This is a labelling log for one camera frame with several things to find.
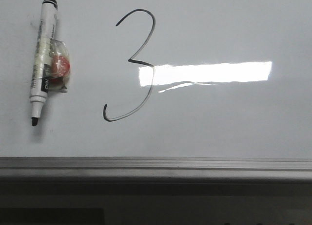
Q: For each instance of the red magnet taped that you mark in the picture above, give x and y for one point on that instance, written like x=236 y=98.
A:
x=60 y=71

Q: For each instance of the white black whiteboard marker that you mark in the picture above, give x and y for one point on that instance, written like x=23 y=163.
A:
x=43 y=58

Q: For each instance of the white whiteboard with aluminium frame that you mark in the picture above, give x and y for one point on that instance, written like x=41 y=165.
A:
x=205 y=90

